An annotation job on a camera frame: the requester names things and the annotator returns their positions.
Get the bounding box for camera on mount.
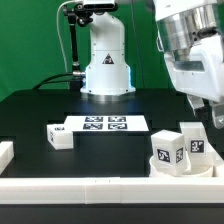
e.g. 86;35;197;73
83;0;117;10

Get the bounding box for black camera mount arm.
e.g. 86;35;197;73
63;3;93;91

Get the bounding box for white U-shaped fence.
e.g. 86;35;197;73
0;139;224;205

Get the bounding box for white cable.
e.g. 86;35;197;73
55;0;78;73

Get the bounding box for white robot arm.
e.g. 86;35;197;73
82;0;224;128

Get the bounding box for white round stool seat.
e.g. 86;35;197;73
149;157;213;178

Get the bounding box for black cables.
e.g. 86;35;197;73
32;72;78;90

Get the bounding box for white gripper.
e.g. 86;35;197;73
164;43;224;129

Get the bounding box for white marker base plate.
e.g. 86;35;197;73
64;115;149;132

